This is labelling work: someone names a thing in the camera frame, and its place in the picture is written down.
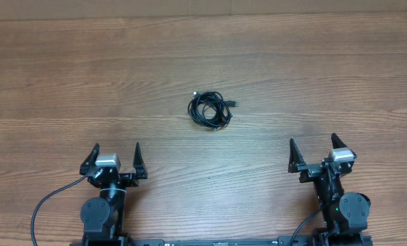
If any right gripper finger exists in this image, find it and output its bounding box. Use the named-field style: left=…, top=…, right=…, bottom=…
left=288, top=138, right=306, bottom=173
left=331, top=133, right=347, bottom=149

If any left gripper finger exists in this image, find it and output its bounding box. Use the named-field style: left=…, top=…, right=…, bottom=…
left=132, top=142, right=148, bottom=179
left=79, top=143, right=100, bottom=175

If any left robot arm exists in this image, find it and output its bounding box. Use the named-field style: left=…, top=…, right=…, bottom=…
left=79, top=143, right=148, bottom=246

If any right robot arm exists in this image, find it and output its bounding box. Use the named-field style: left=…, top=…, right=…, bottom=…
left=287, top=133, right=373, bottom=246

